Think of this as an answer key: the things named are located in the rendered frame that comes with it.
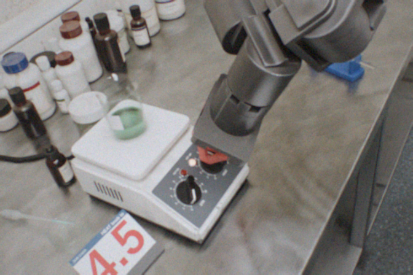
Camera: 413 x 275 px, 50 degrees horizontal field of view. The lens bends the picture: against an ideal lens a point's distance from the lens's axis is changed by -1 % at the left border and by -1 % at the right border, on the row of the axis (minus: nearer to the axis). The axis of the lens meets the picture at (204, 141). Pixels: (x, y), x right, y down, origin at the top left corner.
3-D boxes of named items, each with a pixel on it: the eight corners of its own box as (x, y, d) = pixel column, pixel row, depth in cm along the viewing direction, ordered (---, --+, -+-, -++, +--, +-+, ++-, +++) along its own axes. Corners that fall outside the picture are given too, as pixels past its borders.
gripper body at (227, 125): (187, 144, 48) (208, 104, 42) (216, 81, 54) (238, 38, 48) (241, 170, 48) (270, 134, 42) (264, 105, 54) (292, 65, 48)
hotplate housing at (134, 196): (251, 176, 62) (247, 133, 56) (201, 248, 54) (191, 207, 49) (128, 135, 72) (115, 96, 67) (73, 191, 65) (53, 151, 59)
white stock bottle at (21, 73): (28, 104, 84) (1, 51, 76) (60, 99, 83) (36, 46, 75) (17, 125, 79) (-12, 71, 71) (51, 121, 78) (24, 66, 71)
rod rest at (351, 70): (365, 73, 75) (367, 55, 73) (352, 82, 74) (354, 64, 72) (318, 54, 82) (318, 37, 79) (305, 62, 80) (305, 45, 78)
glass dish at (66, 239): (66, 263, 56) (59, 253, 54) (45, 238, 59) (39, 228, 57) (101, 236, 58) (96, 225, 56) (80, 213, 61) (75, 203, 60)
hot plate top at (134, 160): (193, 121, 60) (192, 116, 59) (139, 183, 53) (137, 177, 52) (125, 102, 66) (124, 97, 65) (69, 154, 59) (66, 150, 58)
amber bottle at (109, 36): (115, 73, 87) (98, 23, 80) (100, 68, 89) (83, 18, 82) (131, 62, 89) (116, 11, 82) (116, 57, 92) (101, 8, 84)
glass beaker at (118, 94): (153, 141, 57) (137, 90, 52) (112, 151, 57) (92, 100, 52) (149, 113, 62) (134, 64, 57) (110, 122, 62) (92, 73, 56)
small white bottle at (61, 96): (67, 104, 81) (56, 77, 77) (76, 107, 80) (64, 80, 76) (58, 112, 80) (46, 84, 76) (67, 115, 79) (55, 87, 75)
